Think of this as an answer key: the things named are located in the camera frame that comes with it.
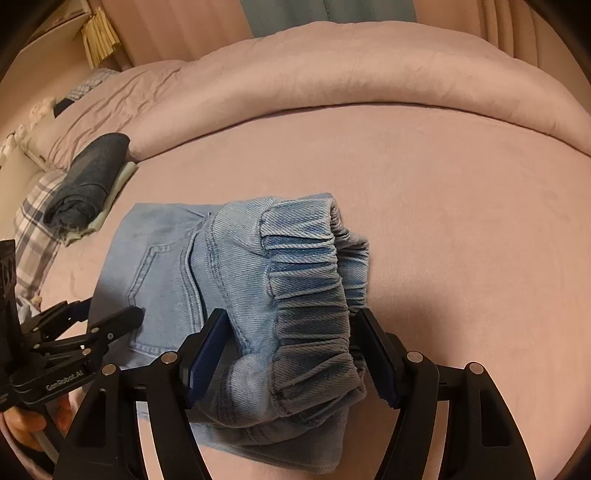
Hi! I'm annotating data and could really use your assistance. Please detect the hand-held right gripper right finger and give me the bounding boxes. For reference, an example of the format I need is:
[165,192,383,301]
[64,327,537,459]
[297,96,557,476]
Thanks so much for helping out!
[352,307,539,480]

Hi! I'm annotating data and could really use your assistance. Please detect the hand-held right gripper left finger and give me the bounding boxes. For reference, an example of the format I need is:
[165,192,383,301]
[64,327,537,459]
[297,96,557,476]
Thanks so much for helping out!
[53,308,232,480]

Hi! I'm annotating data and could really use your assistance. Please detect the plaid checked cloth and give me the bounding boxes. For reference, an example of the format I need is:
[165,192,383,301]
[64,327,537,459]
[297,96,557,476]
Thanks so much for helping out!
[11,168,75,303]

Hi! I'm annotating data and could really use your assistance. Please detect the pink curtain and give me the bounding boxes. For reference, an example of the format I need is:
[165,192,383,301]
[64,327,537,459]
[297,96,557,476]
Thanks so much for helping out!
[475,0,555,68]

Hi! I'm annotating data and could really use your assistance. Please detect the pink bed sheet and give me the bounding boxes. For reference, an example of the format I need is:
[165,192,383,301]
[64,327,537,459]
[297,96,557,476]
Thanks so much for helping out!
[0,106,591,480]

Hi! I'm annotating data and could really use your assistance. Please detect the person's left hand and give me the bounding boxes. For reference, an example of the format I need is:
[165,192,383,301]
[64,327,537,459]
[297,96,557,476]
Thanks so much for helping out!
[0,394,75,455]

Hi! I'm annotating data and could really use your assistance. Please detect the blue checked cloth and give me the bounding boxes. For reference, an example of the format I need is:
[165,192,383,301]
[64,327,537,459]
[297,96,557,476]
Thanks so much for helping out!
[59,68,120,103]

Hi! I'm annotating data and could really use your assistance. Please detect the light blue denim pants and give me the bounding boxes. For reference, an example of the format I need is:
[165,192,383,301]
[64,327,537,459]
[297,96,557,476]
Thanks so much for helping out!
[95,194,372,475]

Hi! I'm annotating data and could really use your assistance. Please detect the folded pale green cloth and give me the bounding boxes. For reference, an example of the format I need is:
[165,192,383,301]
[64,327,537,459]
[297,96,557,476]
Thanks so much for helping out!
[65,161,139,247]

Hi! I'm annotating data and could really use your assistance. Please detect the white shelf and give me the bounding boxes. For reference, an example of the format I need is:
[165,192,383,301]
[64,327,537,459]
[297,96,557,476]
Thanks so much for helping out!
[18,0,95,49]

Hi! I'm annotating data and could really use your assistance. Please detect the pink rolled duvet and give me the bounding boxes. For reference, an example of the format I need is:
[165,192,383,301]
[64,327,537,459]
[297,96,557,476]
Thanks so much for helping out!
[46,21,591,171]

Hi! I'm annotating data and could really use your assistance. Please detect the cream ruffled pillow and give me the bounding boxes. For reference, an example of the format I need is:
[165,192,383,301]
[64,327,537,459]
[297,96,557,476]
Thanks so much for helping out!
[0,96,63,183]

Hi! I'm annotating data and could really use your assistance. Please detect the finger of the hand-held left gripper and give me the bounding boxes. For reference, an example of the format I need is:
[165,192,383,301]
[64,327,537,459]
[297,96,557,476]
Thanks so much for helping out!
[18,298,95,344]
[32,305,145,367]

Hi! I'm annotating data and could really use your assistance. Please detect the folded dark denim garment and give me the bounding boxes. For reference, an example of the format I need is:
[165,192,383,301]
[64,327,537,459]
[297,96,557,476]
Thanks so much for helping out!
[44,133,131,232]

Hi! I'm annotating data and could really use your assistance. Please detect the grey-blue curtain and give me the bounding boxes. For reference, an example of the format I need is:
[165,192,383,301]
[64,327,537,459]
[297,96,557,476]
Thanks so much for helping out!
[240,0,417,38]

